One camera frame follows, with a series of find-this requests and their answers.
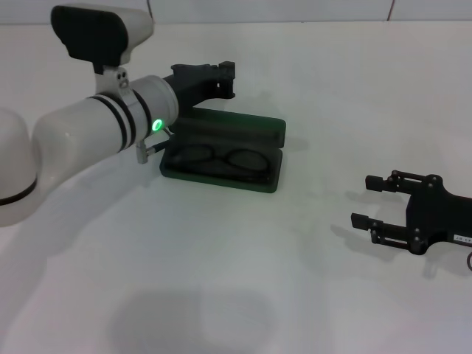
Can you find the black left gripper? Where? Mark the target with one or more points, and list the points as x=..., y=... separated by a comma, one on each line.
x=191, y=83

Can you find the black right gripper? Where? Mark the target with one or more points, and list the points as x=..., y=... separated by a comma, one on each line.
x=435, y=217

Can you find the black glasses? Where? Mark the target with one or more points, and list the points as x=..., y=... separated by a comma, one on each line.
x=243, y=158

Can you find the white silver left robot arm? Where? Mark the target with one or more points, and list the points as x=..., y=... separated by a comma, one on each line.
x=92, y=125

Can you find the green glasses case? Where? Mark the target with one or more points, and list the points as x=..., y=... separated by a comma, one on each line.
x=239, y=129

